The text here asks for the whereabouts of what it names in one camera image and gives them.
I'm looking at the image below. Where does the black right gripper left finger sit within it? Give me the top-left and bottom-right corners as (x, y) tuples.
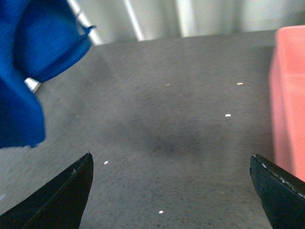
(0, 153), (93, 229)

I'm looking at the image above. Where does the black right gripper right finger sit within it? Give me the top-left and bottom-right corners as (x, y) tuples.
(250, 155), (305, 229)

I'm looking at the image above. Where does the blue microfiber cloth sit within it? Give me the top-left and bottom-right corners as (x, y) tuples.
(0, 0), (91, 148)

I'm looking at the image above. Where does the white rectangular tray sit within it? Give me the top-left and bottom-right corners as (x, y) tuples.
(24, 78), (41, 94)

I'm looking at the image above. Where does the pink storage box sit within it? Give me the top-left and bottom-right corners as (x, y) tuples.
(269, 25), (305, 180)

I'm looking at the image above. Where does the white pleated curtain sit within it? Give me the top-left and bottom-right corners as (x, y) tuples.
(68, 0), (305, 45)

